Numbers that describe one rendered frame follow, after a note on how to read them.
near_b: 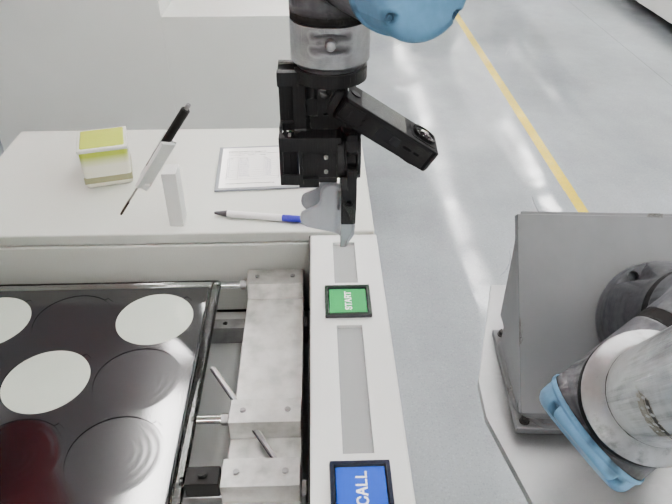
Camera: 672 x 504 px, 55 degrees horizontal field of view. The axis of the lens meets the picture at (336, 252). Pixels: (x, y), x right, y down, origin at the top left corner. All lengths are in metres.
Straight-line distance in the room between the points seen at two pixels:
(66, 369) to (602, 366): 0.60
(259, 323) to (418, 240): 1.77
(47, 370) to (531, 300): 0.60
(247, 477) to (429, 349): 1.49
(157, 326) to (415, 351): 1.34
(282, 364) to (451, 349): 1.35
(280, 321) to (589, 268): 0.41
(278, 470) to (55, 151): 0.74
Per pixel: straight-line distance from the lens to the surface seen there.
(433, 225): 2.70
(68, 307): 0.95
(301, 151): 0.64
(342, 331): 0.76
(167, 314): 0.89
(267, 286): 0.91
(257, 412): 0.74
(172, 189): 0.91
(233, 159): 1.10
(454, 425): 1.93
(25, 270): 1.03
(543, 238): 0.85
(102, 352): 0.86
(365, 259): 0.86
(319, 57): 0.60
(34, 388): 0.85
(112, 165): 1.06
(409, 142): 0.65
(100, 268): 0.99
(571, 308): 0.85
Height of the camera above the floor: 1.47
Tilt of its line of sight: 36 degrees down
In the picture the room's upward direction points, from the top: straight up
